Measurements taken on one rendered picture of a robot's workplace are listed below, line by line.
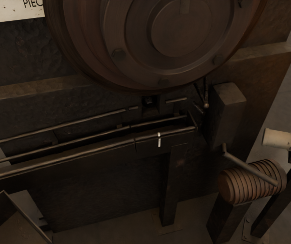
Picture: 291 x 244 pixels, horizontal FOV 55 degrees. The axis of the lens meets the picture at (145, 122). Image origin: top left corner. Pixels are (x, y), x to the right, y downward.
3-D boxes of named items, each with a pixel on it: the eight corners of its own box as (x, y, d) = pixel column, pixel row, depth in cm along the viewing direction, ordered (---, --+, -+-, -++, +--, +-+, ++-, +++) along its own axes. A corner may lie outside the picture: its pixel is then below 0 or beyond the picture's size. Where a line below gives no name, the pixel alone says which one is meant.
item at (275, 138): (262, 135, 96) (265, 123, 92) (291, 141, 93) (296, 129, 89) (260, 149, 92) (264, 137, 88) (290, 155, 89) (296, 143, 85)
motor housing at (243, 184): (198, 224, 140) (219, 162, 101) (239, 213, 144) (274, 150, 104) (209, 251, 131) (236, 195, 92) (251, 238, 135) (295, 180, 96)
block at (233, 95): (199, 131, 107) (210, 82, 90) (218, 127, 109) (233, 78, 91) (210, 153, 100) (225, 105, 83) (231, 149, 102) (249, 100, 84)
